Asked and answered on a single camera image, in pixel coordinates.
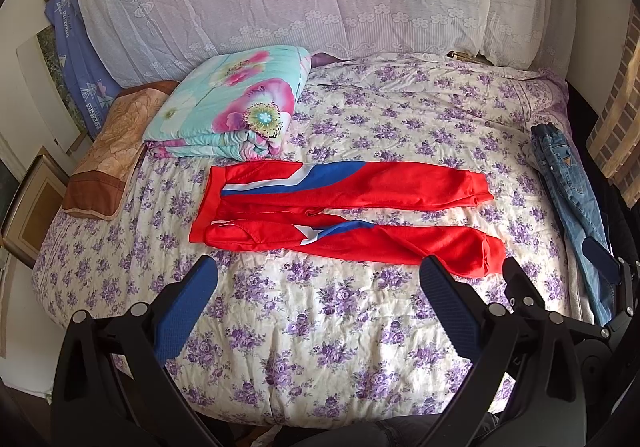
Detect brown patterned pillow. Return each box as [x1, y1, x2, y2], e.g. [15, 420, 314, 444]
[61, 80, 178, 221]

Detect blue denim jeans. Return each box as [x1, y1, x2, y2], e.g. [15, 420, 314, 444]
[530, 123, 615, 325]

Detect checkered curtain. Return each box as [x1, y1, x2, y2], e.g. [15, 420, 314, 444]
[587, 6, 640, 208]

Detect red track pants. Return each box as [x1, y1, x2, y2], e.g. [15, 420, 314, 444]
[189, 160, 506, 278]

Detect blue patterned cushion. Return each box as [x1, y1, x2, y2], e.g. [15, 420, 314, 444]
[44, 0, 122, 137]

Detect folded teal floral comforter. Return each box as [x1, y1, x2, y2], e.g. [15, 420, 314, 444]
[143, 45, 311, 161]

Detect gold picture frame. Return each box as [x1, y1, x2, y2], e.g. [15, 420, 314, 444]
[1, 148, 70, 268]

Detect purple floral bed quilt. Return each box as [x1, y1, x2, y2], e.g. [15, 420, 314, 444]
[32, 54, 594, 427]

